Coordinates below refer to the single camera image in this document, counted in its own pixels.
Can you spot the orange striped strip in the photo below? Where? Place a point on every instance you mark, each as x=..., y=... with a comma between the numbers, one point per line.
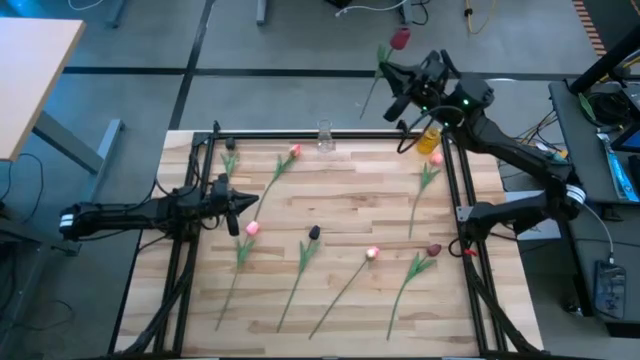
x=590, y=25

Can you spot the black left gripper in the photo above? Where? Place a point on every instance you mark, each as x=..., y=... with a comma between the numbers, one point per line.
x=220, y=200

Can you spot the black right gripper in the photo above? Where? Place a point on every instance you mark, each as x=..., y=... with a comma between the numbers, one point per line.
x=432, y=75

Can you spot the pale pink tulip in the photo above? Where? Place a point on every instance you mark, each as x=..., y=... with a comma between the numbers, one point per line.
x=372, y=252

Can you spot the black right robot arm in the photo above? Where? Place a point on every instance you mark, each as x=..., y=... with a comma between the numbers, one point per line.
x=510, y=145

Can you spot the blue strip tool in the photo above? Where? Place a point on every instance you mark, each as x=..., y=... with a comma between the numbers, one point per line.
x=619, y=170

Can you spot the black diagonal beam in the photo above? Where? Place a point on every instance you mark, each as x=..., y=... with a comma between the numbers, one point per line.
x=607, y=57

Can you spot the red tulip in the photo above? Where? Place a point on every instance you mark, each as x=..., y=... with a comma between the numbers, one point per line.
x=400, y=39

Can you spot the maroon tulip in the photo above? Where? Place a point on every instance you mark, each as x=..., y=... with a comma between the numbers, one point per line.
x=434, y=249

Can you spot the yellow glass vase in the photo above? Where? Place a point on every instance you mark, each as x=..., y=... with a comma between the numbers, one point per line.
x=429, y=142

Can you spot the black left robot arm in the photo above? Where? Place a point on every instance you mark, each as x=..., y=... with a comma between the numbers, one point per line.
x=125, y=215

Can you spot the black aluminium table frame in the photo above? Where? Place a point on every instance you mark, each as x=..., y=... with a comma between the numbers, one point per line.
x=250, y=135

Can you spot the light wooden desk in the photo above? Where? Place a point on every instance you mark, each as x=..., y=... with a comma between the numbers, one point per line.
x=30, y=75

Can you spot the dark purple tulip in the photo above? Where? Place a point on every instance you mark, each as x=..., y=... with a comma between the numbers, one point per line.
x=314, y=232

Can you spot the clear glass vase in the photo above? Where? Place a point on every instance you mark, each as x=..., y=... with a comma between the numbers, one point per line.
x=325, y=145

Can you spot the dark grey side table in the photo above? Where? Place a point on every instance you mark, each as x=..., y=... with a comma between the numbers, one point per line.
x=575, y=240

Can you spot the grey metal desk leg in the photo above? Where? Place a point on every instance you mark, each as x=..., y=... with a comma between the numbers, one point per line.
x=75, y=145

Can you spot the black device box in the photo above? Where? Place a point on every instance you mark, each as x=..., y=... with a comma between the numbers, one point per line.
x=610, y=290

